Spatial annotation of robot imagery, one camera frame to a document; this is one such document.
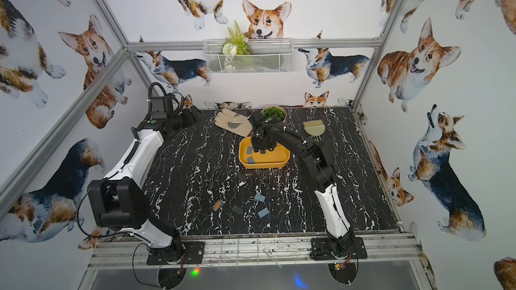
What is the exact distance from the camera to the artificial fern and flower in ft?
2.66

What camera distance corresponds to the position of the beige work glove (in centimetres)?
112

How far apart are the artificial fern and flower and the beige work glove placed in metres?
0.35
